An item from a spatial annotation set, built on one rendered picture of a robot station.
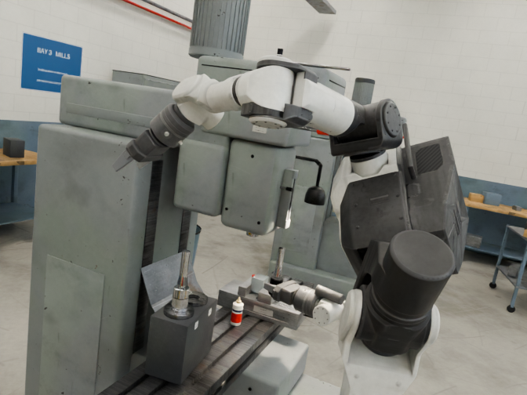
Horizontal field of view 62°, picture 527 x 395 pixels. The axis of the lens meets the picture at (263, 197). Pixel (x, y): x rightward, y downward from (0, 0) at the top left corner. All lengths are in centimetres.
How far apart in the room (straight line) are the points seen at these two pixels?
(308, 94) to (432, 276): 40
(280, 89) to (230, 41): 77
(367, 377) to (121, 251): 101
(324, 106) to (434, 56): 720
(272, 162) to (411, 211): 61
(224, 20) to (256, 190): 59
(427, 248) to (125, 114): 127
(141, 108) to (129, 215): 40
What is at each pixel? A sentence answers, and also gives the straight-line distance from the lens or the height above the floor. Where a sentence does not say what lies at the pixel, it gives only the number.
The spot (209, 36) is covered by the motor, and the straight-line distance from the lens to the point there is 161.
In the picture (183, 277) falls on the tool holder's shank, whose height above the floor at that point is 123.
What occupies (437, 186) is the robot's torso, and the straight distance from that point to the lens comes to 104.
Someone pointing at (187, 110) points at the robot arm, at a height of 171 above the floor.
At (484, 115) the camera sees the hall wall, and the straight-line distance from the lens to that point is 797.
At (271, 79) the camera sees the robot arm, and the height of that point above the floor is 179.
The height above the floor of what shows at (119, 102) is 169.
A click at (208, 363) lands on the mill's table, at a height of 93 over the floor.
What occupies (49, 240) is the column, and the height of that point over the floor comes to 111.
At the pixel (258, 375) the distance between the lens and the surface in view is 162.
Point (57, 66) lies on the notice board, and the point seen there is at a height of 191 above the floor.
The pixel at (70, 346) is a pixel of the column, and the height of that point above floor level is 70.
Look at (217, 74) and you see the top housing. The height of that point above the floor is 183.
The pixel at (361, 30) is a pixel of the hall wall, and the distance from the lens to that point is 834.
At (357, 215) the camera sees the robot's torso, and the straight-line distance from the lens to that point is 102.
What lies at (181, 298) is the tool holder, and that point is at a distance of 132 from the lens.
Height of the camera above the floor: 173
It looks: 11 degrees down
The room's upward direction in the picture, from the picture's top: 9 degrees clockwise
